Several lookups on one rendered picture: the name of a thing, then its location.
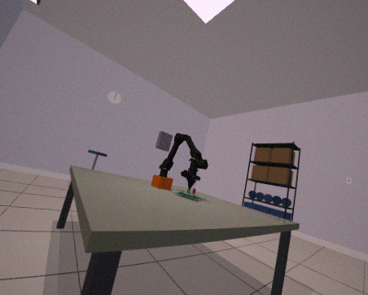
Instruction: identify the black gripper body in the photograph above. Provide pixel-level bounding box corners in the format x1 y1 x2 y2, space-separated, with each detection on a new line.
184 167 200 181

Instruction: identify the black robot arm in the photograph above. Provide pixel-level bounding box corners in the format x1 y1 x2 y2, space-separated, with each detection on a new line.
158 133 208 178

